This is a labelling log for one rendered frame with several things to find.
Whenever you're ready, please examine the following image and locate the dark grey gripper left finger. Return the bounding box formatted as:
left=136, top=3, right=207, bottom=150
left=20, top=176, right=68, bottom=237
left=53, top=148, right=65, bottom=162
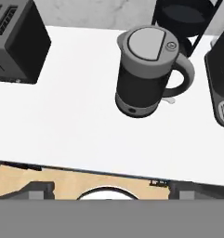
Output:
left=0, top=181, right=56, bottom=200

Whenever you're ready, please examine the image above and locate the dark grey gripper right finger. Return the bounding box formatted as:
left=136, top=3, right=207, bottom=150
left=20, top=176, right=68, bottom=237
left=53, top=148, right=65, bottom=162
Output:
left=167, top=181, right=224, bottom=200

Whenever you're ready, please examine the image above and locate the white round object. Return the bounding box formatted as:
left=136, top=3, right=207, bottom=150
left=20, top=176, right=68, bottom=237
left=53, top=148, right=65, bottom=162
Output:
left=76, top=185, right=139, bottom=200

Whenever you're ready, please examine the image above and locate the black coffee machine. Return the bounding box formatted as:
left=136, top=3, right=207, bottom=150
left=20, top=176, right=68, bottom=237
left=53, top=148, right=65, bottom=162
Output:
left=204, top=22, right=224, bottom=130

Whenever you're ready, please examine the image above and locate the grey and black electric kettle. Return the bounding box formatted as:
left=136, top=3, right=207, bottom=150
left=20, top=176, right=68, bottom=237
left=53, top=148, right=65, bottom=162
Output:
left=114, top=24, right=196, bottom=119

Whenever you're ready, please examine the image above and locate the black toaster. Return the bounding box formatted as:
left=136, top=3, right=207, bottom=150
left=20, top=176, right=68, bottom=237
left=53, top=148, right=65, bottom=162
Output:
left=0, top=0, right=52, bottom=86

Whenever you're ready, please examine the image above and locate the black bowl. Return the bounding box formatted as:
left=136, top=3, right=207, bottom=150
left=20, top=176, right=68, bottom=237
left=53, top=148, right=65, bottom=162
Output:
left=153, top=0, right=219, bottom=38

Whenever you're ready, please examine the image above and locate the black wire stand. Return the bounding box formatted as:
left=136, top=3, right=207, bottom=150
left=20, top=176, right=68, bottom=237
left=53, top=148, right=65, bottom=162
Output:
left=151, top=0, right=224, bottom=59

